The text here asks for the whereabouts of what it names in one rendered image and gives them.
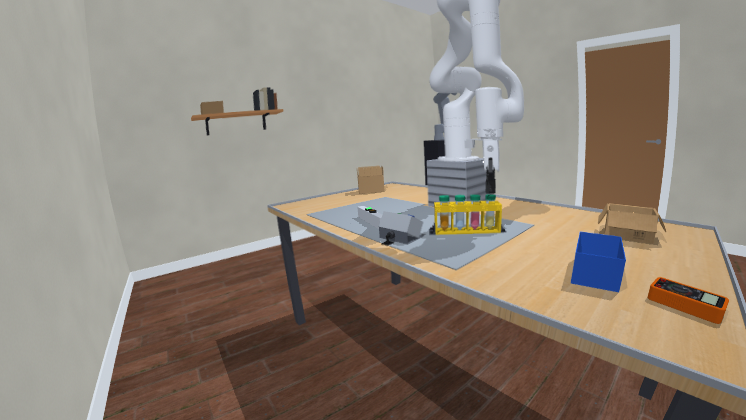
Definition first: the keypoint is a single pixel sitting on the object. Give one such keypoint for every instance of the blue open-top box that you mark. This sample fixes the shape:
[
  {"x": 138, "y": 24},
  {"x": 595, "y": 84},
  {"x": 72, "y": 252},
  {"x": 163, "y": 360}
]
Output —
[{"x": 599, "y": 270}]

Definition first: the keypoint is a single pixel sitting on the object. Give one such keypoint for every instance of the orange multimeter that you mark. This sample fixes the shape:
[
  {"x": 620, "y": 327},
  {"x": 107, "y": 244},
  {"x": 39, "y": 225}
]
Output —
[{"x": 691, "y": 300}]

